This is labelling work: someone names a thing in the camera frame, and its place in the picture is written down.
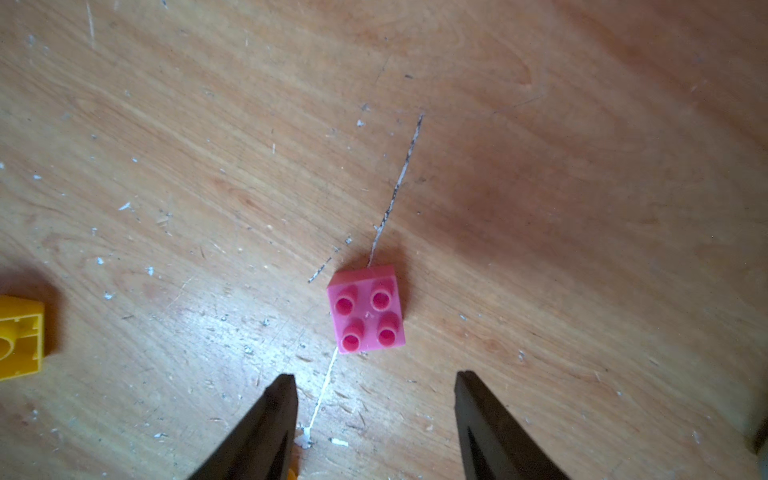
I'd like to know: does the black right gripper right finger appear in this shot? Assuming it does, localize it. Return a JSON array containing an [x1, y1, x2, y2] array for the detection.
[[454, 370, 567, 479]]

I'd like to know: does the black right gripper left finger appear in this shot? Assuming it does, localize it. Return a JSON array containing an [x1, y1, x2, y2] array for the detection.
[[191, 374, 298, 480]]

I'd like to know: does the pink lego brick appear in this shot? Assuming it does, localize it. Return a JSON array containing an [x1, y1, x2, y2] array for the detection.
[[326, 265, 406, 354]]

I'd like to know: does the yellow lego brick rear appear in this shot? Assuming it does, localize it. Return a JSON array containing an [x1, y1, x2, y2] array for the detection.
[[0, 295, 45, 381]]

